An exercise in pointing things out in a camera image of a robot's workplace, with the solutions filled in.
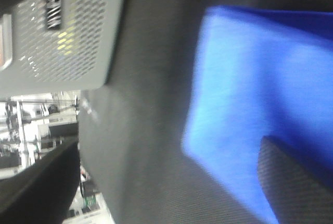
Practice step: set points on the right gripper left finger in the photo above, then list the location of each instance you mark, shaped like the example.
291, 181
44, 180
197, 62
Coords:
43, 192

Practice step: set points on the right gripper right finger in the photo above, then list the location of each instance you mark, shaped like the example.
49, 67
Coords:
293, 192

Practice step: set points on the blue microfiber towel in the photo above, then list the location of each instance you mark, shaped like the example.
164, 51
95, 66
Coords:
260, 72

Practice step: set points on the grey perforated plastic basket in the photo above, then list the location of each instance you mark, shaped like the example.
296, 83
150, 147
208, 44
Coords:
57, 45

